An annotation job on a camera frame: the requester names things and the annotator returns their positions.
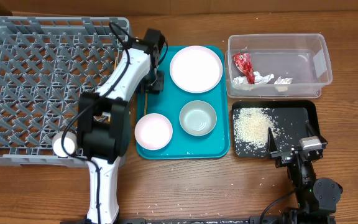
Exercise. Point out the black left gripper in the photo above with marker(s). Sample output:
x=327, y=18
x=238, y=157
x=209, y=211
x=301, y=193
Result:
x=154, y=86

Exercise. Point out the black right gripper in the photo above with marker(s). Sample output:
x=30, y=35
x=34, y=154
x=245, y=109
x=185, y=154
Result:
x=284, y=160

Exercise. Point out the white rice grains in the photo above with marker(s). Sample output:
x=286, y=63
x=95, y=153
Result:
x=251, y=131

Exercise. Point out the large white plate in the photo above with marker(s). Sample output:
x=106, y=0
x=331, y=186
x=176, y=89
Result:
x=196, y=69

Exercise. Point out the small pink-rimmed white plate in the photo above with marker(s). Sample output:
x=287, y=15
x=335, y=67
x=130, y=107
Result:
x=153, y=131

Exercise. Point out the grey bowl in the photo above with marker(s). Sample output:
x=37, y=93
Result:
x=197, y=118

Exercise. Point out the white tissue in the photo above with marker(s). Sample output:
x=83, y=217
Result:
x=241, y=83

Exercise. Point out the white paper cup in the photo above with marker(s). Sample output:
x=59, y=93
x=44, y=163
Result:
x=62, y=147

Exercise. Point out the wooden chopstick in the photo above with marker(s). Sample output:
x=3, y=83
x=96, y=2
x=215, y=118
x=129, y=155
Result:
x=145, y=103

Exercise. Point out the red snack wrapper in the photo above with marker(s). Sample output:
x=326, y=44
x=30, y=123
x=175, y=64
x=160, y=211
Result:
x=244, y=64

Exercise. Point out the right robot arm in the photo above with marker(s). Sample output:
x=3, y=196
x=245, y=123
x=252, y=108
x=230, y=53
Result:
x=317, y=198

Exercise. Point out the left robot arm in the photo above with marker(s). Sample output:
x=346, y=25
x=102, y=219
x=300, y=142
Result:
x=99, y=134

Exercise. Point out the black waste tray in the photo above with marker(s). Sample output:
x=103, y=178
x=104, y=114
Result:
x=297, y=112

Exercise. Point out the clear plastic waste bin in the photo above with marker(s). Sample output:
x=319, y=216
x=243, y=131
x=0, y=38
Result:
x=302, y=57

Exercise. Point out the grey dishwasher rack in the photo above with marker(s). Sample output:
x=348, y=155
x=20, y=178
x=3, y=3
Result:
x=46, y=63

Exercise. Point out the teal serving tray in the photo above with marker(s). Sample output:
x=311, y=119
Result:
x=169, y=102

